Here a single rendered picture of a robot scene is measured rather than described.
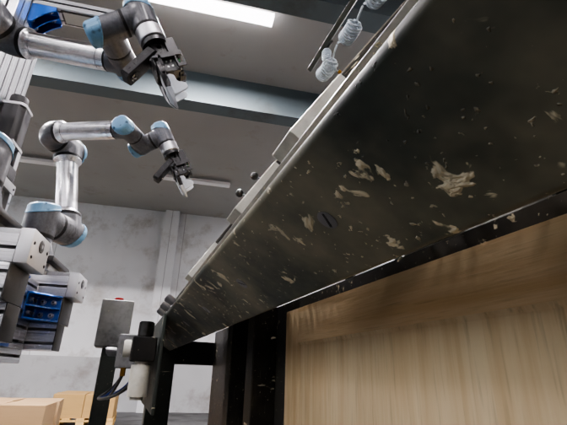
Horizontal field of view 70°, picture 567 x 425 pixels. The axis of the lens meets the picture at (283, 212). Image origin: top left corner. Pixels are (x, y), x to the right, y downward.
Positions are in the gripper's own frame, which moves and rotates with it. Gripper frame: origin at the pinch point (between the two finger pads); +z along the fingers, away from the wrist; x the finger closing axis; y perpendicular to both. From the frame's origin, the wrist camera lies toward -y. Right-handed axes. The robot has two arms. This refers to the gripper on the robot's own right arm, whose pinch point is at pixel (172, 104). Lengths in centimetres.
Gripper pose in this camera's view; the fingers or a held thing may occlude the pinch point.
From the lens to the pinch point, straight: 113.4
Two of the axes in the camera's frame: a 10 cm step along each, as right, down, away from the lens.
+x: -2.3, 3.6, 9.1
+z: 4.2, 8.7, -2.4
